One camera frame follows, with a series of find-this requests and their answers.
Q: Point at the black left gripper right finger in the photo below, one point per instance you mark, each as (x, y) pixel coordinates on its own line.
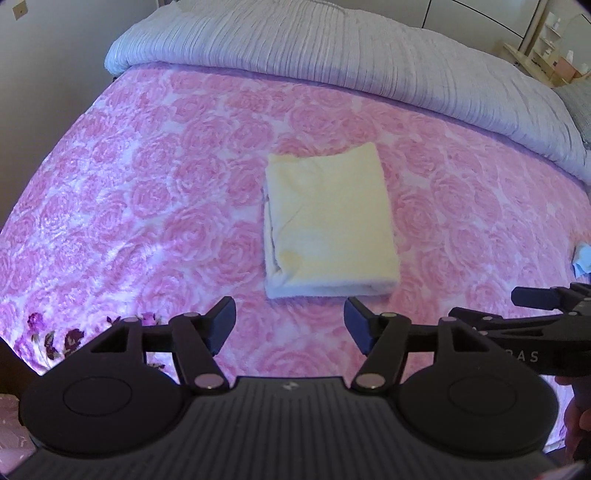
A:
(463, 357)

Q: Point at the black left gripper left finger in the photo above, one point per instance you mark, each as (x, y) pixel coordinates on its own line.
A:
(192, 339)

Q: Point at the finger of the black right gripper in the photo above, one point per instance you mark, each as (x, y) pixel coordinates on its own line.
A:
(536, 298)
(473, 318)

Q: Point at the cream knit sweater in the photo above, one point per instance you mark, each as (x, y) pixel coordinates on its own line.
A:
(327, 226)

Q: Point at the person right hand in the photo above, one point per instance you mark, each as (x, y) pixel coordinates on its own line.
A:
(577, 424)

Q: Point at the blue white small object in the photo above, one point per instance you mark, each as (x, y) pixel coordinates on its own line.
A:
(581, 261)

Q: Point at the pink rose pattern blanket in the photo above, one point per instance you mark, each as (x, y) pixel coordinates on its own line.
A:
(151, 206)

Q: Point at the grey pillow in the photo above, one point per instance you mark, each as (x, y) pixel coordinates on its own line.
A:
(577, 98)

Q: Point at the wooden shelf with items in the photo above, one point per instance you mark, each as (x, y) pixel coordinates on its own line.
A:
(556, 48)

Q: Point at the grey ribbed quilt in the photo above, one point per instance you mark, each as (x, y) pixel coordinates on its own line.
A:
(322, 42)

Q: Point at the beige wall socket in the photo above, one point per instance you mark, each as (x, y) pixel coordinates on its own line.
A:
(20, 9)

